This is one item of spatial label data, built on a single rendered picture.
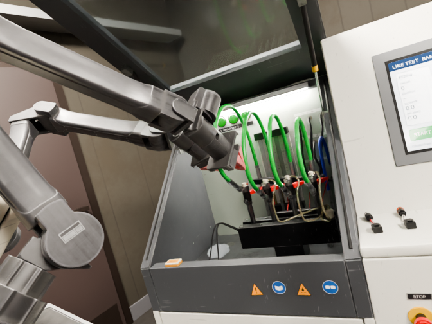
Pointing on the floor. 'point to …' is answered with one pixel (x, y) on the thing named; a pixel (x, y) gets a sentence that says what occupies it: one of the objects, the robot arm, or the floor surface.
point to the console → (380, 155)
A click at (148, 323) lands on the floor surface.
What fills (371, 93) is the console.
